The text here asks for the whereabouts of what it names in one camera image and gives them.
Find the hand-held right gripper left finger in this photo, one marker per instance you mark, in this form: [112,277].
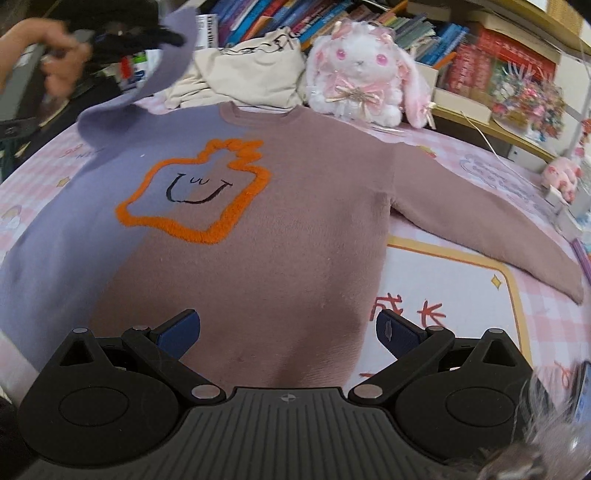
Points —
[182,334]

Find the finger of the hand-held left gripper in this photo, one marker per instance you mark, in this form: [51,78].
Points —
[138,41]

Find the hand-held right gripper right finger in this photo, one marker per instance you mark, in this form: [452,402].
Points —
[392,330]

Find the purple and brown sweater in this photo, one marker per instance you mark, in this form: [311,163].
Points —
[277,207]

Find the person's left hand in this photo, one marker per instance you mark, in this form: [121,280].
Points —
[51,55]

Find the pink checked printed mat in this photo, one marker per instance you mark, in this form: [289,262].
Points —
[452,286]

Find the cream t-shirt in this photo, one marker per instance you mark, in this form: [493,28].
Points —
[240,74]

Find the person's fuzzy right sleeve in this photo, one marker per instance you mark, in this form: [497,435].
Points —
[545,443]

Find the row of colourful books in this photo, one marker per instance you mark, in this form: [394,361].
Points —
[332,18]

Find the white pink rabbit plush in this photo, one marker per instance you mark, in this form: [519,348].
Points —
[364,69]

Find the small pink pig plush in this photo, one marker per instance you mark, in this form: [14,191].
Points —
[563,177]

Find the white wooden bookshelf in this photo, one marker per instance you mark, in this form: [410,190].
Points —
[508,124]

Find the colourful flower bouquet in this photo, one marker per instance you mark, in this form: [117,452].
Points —
[531,101]

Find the red boxed book set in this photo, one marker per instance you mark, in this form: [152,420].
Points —
[503,55]

